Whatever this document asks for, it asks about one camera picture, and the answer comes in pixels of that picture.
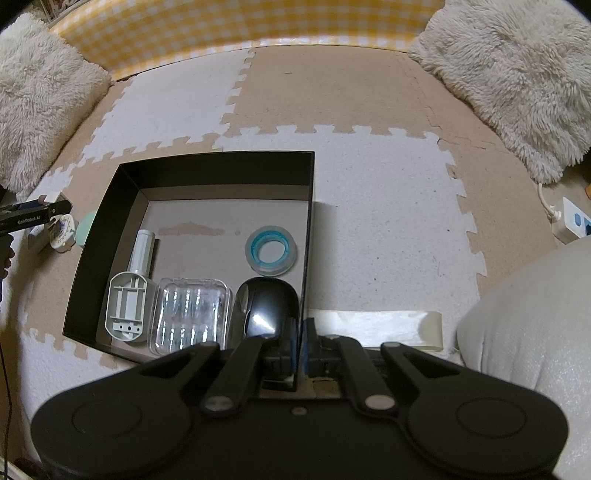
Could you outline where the round white yellow tape measure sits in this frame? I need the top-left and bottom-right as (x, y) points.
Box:
(49, 214), (77, 253)

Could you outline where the mint green round tin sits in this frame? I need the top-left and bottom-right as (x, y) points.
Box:
(75, 211), (97, 248)

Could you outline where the black cardboard box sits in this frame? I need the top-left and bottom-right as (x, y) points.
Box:
(63, 151), (315, 363)

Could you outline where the black computer mouse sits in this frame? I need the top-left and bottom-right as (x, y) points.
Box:
(226, 277), (300, 348)

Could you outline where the clear plastic case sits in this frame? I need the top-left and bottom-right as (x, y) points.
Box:
(148, 278), (232, 356)

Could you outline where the clear teal tape roll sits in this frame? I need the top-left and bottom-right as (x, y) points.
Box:
(245, 226), (297, 277)

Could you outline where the fluffy cream cushion left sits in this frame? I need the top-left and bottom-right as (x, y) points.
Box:
(1, 13), (112, 200)

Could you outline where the fluffy cream cushion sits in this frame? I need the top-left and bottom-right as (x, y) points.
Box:
(1, 13), (112, 200)
(409, 1), (590, 184)

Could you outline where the yellow checkered blanket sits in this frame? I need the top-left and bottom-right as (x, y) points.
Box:
(50, 0), (444, 80)

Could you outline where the cream beanbag cushion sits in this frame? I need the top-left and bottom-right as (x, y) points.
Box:
(457, 239), (590, 479)

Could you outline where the white power strip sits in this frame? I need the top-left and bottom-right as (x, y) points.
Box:
(552, 197), (591, 244)

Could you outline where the fluffy cream cushion right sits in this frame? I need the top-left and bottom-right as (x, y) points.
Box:
(409, 1), (590, 184)

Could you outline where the grey white handle tool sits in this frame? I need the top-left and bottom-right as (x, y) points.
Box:
(104, 229), (157, 343)

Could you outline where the white power cable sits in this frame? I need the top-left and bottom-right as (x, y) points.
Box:
(536, 182), (562, 227)

